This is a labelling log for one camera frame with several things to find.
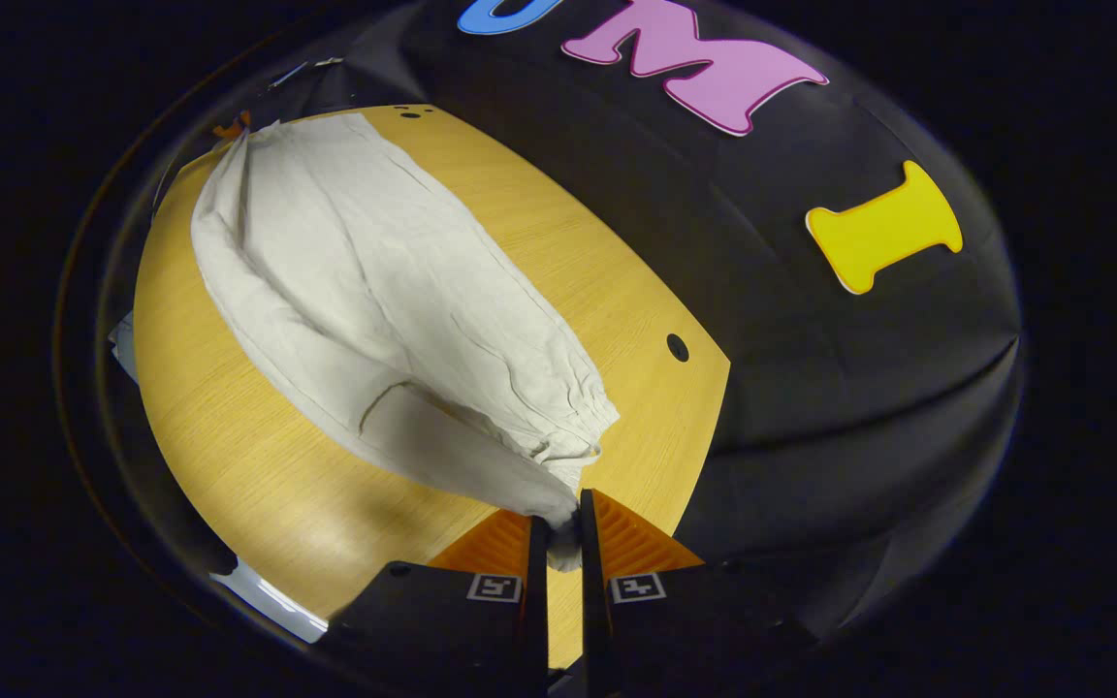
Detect white jeans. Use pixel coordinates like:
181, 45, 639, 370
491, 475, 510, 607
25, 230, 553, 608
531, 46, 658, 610
190, 111, 621, 573

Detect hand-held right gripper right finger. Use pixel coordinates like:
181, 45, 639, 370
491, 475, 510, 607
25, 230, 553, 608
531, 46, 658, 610
578, 488, 816, 694

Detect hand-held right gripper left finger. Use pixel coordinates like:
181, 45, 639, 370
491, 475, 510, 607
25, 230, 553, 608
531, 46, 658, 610
321, 508, 552, 691

